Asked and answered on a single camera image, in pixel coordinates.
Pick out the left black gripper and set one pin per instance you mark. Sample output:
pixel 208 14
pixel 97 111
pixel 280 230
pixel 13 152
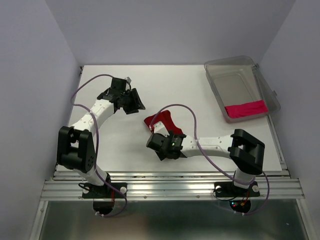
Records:
pixel 136 104

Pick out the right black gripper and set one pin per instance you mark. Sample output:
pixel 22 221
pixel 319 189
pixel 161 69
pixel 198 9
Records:
pixel 161 155

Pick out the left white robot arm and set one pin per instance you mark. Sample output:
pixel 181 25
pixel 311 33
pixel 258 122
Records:
pixel 78 144

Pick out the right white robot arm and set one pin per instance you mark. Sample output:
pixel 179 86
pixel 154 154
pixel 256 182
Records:
pixel 246 151

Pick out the clear plastic bin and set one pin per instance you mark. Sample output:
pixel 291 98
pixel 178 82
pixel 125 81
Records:
pixel 238 80

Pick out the pink rolled t shirt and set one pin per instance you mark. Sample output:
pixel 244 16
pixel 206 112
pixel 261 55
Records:
pixel 246 109

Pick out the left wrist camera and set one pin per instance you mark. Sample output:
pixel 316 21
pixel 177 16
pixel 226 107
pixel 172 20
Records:
pixel 128 80

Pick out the aluminium rail frame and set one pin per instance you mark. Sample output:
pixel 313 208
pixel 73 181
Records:
pixel 173 206

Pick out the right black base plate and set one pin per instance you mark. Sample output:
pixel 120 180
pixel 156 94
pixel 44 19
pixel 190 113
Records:
pixel 227 189

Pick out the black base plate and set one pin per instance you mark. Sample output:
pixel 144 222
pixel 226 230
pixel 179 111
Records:
pixel 90 191
pixel 227 189

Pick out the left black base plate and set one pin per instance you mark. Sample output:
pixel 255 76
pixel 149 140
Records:
pixel 90 191

